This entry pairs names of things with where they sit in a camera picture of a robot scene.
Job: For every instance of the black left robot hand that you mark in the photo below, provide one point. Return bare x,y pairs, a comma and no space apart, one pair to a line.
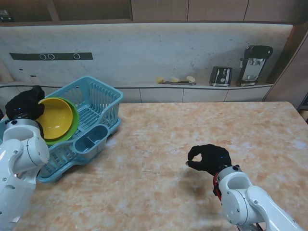
24,106

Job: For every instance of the light blue plastic dish rack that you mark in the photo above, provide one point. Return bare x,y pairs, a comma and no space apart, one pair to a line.
101,101

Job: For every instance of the black silver coffee machine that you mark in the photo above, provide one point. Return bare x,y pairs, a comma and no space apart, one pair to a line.
252,65

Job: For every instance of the dark furniture piece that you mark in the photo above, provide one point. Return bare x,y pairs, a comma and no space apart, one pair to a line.
304,106

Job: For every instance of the black wall socket rail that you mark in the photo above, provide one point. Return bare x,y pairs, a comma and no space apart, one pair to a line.
62,56

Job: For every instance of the black silver toaster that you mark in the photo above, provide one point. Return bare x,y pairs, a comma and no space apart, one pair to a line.
220,76

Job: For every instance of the yellow bread piece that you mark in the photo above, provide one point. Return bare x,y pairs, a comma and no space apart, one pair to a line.
174,79
160,79
190,79

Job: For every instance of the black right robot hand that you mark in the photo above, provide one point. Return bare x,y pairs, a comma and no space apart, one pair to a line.
214,158

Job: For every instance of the yellow plastic bowl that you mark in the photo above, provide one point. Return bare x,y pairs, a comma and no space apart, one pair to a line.
56,118

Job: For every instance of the green plastic bowl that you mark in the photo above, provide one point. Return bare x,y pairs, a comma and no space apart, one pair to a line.
75,120

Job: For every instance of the grey counter with drawers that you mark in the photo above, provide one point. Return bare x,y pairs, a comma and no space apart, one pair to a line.
163,94

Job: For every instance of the dark cutting board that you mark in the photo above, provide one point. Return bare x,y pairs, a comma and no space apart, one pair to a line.
178,83

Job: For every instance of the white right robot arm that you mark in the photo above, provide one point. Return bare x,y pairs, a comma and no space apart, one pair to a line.
245,199

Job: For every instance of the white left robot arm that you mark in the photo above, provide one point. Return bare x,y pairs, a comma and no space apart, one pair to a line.
19,156

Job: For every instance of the wooden wall cabinets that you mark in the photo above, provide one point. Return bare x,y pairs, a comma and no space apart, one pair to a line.
158,9

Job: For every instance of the small dark shelf item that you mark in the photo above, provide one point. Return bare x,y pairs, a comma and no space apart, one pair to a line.
4,15

